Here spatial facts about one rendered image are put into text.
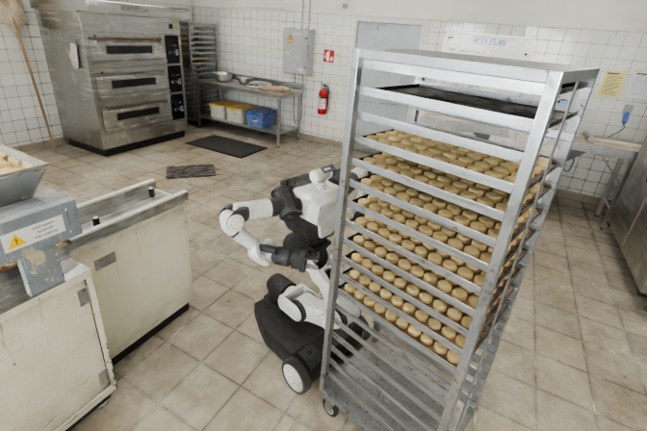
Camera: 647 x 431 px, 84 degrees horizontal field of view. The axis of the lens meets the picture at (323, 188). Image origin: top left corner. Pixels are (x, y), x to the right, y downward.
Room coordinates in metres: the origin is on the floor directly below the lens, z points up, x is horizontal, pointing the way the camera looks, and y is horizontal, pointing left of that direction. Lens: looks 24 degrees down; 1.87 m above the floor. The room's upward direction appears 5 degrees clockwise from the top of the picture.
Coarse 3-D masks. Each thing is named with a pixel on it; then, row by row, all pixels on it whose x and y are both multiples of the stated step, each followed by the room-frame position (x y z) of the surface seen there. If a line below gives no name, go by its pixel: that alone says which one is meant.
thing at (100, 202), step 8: (136, 184) 2.03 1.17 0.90; (144, 184) 2.06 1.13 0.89; (152, 184) 2.10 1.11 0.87; (112, 192) 1.89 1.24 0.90; (120, 192) 1.91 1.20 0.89; (128, 192) 1.95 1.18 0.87; (136, 192) 2.00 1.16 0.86; (96, 200) 1.78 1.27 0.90; (104, 200) 1.82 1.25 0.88; (112, 200) 1.86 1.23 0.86; (120, 200) 1.91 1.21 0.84; (80, 208) 1.70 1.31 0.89; (88, 208) 1.74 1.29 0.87; (96, 208) 1.78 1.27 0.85
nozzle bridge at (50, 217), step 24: (48, 192) 1.30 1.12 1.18; (0, 216) 1.09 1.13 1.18; (24, 216) 1.11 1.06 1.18; (48, 216) 1.17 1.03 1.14; (72, 216) 1.24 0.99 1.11; (0, 240) 1.03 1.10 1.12; (24, 240) 1.09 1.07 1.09; (48, 240) 1.15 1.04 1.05; (0, 264) 1.01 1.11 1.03; (24, 264) 1.07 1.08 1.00; (48, 264) 1.13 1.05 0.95; (48, 288) 1.11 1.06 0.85
